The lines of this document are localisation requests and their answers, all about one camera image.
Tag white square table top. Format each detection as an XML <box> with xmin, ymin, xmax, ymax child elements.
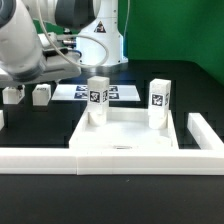
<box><xmin>69</xmin><ymin>107</ymin><xmax>178</xmax><ymax>150</ymax></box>

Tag white sheet with fiducial tags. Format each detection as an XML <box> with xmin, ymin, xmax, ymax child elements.
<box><xmin>52</xmin><ymin>84</ymin><xmax>140</xmax><ymax>102</ymax></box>

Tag white U-shaped obstacle fence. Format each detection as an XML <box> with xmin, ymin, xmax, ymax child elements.
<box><xmin>0</xmin><ymin>113</ymin><xmax>224</xmax><ymax>175</ymax></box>

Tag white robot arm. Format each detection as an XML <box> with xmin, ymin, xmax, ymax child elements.
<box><xmin>0</xmin><ymin>0</ymin><xmax>128</xmax><ymax>88</ymax></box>

